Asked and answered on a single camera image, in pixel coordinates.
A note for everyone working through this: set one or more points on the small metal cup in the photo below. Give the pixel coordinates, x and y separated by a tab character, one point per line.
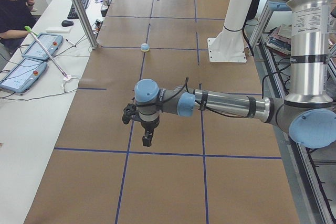
106	3

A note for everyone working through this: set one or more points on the blue white call bell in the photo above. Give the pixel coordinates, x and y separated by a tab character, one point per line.
145	47

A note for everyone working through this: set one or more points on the stack of books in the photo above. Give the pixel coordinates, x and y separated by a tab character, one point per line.
280	39

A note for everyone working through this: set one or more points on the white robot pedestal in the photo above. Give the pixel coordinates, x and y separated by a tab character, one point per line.
228	46

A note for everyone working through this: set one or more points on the aluminium side rail frame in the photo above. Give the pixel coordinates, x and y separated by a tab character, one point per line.
311	171

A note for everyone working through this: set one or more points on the black marker pen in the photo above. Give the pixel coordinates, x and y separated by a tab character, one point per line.
71	43

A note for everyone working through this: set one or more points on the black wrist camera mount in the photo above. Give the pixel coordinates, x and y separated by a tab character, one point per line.
130	112

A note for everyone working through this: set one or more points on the silver grabber stick green tip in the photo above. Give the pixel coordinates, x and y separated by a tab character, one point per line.
67	77

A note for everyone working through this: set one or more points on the lower teach pendant tablet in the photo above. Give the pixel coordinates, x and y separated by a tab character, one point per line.
24	75

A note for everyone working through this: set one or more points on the black computer mouse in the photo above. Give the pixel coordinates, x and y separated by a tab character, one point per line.
67	23

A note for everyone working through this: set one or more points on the person in black shirt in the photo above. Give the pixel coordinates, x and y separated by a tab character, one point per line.
15	15

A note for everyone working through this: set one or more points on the aluminium frame post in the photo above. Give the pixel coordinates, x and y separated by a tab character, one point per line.
85	23

